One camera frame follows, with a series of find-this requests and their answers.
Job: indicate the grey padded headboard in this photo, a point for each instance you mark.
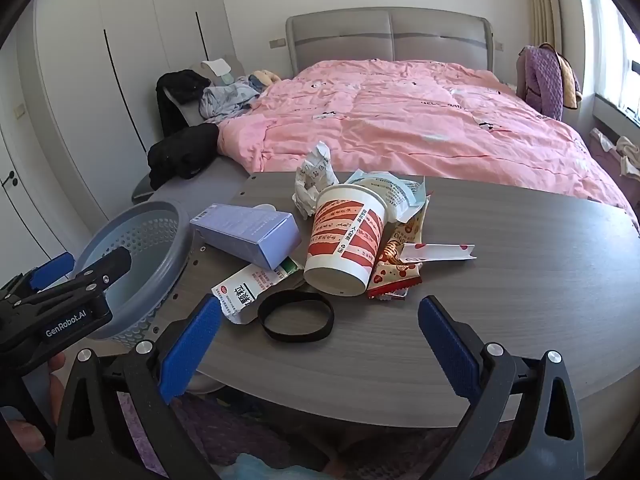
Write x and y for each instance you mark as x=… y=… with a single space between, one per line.
x=340 y=35

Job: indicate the black elastic band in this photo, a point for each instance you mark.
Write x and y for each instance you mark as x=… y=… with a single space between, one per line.
x=295 y=336

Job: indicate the red patterned snack wrapper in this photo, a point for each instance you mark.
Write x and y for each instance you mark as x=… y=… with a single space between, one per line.
x=395 y=265

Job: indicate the cream cloth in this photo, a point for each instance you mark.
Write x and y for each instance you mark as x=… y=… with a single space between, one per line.
x=627 y=152

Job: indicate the red white paper cup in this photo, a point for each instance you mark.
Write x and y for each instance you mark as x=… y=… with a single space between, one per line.
x=345 y=240

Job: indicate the white red wrapper strip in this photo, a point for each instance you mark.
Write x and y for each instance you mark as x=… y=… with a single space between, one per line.
x=440 y=252

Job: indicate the window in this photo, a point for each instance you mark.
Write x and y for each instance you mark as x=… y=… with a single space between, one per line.
x=620 y=35

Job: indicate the grey chair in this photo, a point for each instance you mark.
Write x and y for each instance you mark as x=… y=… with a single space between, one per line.
x=234 y=65

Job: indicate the grey-green seat cushion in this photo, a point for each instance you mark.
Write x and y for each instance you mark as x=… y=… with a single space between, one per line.
x=140 y=187

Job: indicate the light blue cloth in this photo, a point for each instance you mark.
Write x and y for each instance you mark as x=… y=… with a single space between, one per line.
x=255 y=467

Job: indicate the orange garment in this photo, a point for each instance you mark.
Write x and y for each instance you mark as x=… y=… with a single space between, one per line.
x=570 y=90

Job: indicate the white door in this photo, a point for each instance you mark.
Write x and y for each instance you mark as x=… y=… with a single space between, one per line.
x=30 y=150

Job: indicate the light blue clothes pile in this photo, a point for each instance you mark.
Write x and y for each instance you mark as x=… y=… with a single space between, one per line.
x=225 y=97

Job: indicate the white round cap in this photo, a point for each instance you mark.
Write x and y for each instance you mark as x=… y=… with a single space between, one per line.
x=264 y=206

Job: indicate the lavender cardboard box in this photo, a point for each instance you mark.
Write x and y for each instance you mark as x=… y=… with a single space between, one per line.
x=245 y=232

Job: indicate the white paper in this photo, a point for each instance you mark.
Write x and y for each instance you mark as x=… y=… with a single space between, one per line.
x=315 y=175

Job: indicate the pink duvet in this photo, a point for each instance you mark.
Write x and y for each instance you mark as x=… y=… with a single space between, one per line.
x=425 y=120

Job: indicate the beige curtain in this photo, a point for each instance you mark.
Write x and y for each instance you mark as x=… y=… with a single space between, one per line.
x=545 y=0

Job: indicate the dark purple bench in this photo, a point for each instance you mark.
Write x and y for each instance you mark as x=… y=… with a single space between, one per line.
x=600 y=152

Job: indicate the black folded clothing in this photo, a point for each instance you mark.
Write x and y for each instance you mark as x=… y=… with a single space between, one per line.
x=182 y=155

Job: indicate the grey perforated plastic basket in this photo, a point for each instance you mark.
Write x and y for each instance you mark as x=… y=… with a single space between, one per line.
x=150 y=230

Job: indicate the lilac fluffy cloth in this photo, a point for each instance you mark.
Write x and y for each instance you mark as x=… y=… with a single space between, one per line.
x=225 y=425

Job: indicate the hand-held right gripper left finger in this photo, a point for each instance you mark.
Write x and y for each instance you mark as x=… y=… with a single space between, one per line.
x=192 y=345

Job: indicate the person's left hand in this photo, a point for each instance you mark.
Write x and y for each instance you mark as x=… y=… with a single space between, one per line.
x=56 y=367

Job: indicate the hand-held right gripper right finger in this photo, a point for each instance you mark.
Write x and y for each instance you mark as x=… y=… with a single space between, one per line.
x=447 y=345

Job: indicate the white wardrobe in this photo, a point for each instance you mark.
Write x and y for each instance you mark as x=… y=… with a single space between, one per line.
x=125 y=60

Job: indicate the yellow cloth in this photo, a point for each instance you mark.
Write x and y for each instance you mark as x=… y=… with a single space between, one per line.
x=267 y=77

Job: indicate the black hanging clothing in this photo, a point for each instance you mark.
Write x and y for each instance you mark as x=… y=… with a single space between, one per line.
x=180 y=85

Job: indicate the light blue wipes packet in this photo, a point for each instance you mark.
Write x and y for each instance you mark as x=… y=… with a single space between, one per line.
x=395 y=190

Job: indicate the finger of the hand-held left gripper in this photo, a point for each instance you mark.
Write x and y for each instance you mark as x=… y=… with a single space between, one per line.
x=107 y=265
x=52 y=271

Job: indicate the grey bed sheet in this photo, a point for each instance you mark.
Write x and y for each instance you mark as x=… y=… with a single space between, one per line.
x=220 y=175

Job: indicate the white green medicine box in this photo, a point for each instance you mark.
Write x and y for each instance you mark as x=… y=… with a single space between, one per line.
x=245 y=290

